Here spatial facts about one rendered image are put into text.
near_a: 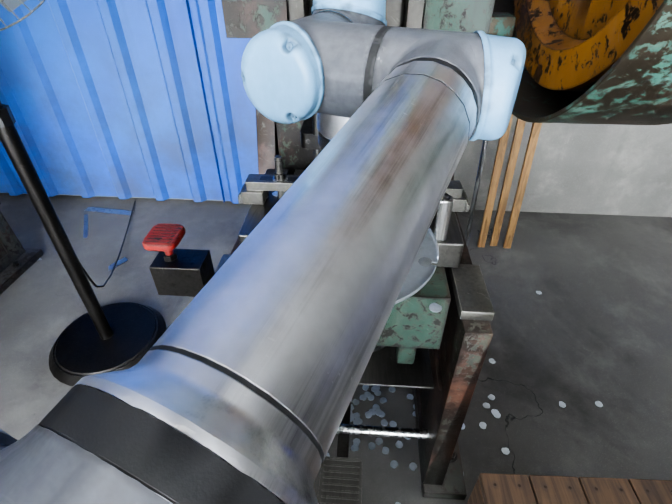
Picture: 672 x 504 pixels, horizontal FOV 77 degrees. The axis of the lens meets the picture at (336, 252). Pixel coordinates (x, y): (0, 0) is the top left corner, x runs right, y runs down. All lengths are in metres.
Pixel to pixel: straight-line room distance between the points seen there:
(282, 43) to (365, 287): 0.24
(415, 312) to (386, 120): 0.63
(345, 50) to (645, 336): 1.73
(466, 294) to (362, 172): 0.66
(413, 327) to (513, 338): 0.88
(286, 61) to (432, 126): 0.15
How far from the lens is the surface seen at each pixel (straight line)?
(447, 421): 1.03
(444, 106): 0.27
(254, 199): 0.95
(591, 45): 0.74
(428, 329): 0.87
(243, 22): 0.73
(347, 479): 1.13
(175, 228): 0.82
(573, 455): 1.50
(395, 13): 0.75
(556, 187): 2.44
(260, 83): 0.38
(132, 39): 2.22
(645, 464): 1.58
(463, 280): 0.87
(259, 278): 0.15
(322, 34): 0.38
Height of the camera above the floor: 1.19
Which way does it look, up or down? 37 degrees down
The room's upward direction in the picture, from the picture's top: straight up
